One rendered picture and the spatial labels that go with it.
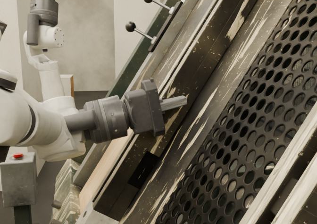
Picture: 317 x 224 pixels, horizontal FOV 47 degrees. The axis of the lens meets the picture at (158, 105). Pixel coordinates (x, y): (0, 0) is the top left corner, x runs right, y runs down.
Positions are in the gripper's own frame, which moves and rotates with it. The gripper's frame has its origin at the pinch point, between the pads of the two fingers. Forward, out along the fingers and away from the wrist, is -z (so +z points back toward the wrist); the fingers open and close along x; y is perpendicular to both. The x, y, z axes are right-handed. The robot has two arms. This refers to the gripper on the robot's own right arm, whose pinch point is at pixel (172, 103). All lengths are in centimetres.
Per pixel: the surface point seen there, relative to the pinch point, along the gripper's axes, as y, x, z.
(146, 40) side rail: 73, 10, -12
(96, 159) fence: 49, -25, 19
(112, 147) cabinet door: 36.1, -18.3, 13.1
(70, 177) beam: 53, -31, 29
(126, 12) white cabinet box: 396, 32, -58
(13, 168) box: 67, -26, 50
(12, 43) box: 258, 20, 65
